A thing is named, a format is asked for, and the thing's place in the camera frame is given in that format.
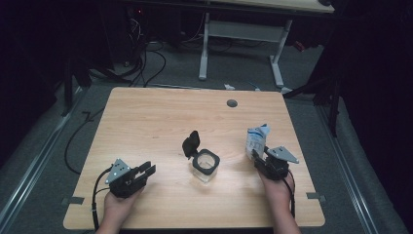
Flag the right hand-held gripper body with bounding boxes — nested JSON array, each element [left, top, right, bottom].
[[255, 145, 300, 181]]

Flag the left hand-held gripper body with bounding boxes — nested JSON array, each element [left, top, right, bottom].
[[104, 158, 146, 200]]

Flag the glass jar with black lid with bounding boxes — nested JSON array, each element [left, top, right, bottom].
[[181, 130, 221, 185]]

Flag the person's right hand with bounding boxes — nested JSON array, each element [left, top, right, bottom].
[[258, 172, 295, 206]]

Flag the person's left hand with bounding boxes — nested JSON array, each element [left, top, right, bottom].
[[99, 187, 144, 225]]

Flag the grey tape strip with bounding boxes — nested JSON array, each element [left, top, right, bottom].
[[305, 191, 327, 201], [60, 196, 86, 207]]

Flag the black metal stand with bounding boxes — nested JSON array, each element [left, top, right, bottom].
[[282, 72, 344, 138], [60, 53, 94, 118]]

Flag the small red object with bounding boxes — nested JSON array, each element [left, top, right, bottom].
[[293, 40, 307, 54]]

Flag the desk with white metal legs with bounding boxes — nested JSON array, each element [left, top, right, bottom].
[[198, 0, 336, 96]]

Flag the dark computer tower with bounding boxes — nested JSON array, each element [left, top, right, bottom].
[[105, 4, 148, 67]]

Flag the right hand-held gripper black cable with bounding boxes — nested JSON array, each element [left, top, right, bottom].
[[282, 169, 297, 219]]

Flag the hand-held gripper black cable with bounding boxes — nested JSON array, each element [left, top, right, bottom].
[[282, 169, 297, 219], [91, 167, 114, 232]]

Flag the left hand-held gripper black cable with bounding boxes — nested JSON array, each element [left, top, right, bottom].
[[91, 167, 114, 232]]

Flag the long black floor cable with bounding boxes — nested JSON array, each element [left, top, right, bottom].
[[63, 108, 105, 176]]

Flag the metal floor rail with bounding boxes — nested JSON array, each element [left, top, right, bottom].
[[0, 87, 88, 230], [316, 102, 382, 234]]

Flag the black floor cable bundle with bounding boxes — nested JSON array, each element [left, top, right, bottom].
[[128, 40, 168, 89]]

